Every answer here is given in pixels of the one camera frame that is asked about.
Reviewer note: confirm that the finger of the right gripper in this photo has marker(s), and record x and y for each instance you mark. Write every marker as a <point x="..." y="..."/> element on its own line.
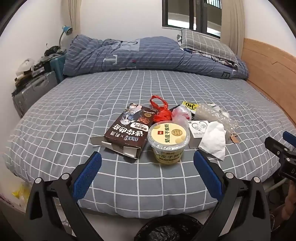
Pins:
<point x="276" y="147"/>
<point x="288" y="137"/>

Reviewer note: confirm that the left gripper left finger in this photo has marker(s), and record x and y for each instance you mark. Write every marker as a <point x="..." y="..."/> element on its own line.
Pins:
<point x="53" y="212"/>

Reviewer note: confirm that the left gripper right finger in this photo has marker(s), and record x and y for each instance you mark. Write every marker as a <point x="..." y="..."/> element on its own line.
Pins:
<point x="241" y="212"/>

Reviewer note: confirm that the white tissue paper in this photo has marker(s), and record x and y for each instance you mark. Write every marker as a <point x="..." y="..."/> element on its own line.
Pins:
<point x="214" y="141"/>

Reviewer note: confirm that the white earphone box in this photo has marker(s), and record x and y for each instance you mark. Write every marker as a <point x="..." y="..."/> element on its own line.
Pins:
<point x="197" y="130"/>

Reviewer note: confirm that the yellow snack wrapper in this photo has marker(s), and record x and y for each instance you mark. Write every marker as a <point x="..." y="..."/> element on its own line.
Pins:
<point x="190" y="106"/>

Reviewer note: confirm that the pink white plastic bag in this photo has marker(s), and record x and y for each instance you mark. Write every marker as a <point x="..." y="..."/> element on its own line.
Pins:
<point x="181" y="115"/>

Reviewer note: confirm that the brown cookie box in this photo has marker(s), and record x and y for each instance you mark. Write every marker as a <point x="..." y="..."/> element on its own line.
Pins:
<point x="128" y="134"/>

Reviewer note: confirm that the red plastic bag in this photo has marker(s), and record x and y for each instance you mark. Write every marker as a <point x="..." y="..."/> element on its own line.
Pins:
<point x="163" y="113"/>

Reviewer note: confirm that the black lined trash bin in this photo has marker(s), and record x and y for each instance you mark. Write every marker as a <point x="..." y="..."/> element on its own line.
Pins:
<point x="169" y="227"/>

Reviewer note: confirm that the person's right hand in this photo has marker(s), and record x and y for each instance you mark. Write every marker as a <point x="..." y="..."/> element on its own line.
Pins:
<point x="289" y="207"/>

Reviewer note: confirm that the yellow plastic bag on floor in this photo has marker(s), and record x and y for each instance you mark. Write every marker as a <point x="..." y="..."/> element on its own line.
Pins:
<point x="22" y="193"/>

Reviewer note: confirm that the brown paper tag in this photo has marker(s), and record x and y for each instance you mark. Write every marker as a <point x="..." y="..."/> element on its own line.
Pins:
<point x="234" y="138"/>

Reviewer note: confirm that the wooden headboard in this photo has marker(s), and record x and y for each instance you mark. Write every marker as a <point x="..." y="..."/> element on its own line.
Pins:
<point x="272" y="72"/>

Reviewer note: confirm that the grey checkered bed sheet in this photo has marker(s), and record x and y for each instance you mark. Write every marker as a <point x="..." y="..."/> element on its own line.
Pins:
<point x="54" y="136"/>

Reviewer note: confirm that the beige curtain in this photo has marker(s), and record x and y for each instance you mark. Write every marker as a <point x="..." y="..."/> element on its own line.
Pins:
<point x="233" y="25"/>

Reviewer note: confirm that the grey suitcase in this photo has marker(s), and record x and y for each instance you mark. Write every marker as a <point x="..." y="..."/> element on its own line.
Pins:
<point x="32" y="92"/>

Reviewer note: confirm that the grey checkered pillow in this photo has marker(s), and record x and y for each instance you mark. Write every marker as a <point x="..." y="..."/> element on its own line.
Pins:
<point x="195" y="41"/>

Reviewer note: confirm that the dark framed window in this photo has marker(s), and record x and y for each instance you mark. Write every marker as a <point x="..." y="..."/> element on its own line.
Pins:
<point x="202" y="16"/>

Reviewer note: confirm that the clutter pile on suitcase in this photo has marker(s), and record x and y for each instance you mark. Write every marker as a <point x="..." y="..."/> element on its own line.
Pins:
<point x="30" y="68"/>

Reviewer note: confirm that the teal plastic crate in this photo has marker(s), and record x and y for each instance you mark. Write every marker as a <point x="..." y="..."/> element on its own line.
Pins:
<point x="57" y="65"/>

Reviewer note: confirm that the blue striped quilt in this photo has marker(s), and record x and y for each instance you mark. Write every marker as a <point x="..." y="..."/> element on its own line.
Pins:
<point x="86" y="55"/>

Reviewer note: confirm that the blue desk lamp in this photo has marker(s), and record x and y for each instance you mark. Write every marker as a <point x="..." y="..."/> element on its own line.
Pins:
<point x="66" y="30"/>

